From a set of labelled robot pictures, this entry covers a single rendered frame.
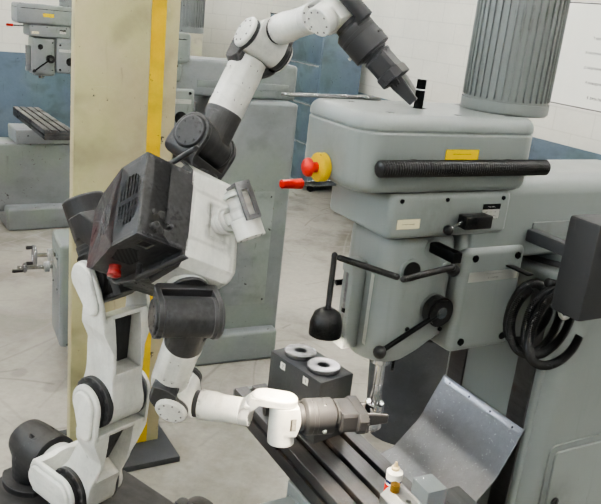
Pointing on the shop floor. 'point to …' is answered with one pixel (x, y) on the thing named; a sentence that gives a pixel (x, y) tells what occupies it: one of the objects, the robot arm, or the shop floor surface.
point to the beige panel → (119, 148)
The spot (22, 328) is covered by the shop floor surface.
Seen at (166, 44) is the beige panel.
